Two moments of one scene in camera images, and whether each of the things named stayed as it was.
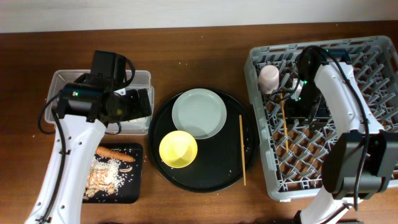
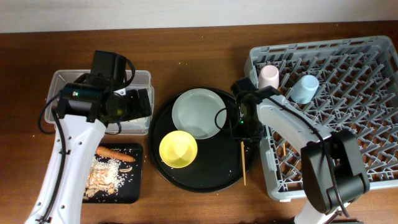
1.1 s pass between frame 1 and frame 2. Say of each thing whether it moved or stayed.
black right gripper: moved
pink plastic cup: stayed
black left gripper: stayed
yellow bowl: stayed
